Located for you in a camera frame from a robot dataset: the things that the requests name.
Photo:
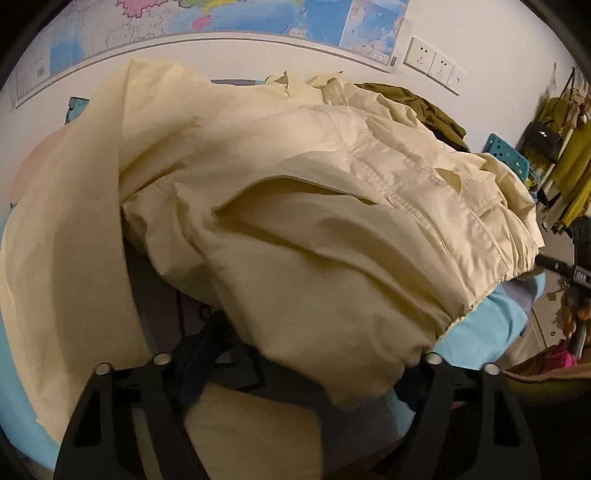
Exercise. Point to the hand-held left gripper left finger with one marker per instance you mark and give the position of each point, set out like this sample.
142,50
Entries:
196,369

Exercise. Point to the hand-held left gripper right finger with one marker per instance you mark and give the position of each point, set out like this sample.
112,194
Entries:
436,392

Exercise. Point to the cream yellow jacket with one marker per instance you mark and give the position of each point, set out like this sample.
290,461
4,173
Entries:
300,207

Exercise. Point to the hanging yellow-green clothes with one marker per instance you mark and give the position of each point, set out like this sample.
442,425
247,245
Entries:
572,161

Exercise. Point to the blue striped bed sheet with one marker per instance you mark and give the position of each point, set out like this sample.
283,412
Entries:
480,323

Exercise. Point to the brown cloth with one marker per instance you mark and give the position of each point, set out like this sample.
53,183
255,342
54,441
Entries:
540,371

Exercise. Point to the pink bag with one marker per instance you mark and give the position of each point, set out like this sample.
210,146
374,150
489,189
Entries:
563,355

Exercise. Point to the brown braided doll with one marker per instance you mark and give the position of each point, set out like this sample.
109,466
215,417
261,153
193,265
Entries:
572,309

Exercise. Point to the black tripod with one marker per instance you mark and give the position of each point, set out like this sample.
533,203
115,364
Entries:
579,272

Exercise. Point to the blue plastic basket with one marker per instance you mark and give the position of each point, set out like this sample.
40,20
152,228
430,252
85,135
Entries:
505,154

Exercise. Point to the pink cloth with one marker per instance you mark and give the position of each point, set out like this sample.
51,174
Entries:
37,161

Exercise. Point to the black handbag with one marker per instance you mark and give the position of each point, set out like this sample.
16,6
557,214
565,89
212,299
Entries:
542,141

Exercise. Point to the olive green garment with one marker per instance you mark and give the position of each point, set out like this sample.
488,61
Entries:
434,110

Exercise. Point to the white wall switch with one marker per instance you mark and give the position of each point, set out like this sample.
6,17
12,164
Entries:
456,79

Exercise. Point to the white wall socket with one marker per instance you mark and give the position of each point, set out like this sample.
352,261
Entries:
419,54
441,68

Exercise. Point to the colourful wall map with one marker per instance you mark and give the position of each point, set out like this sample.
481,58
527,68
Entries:
231,14

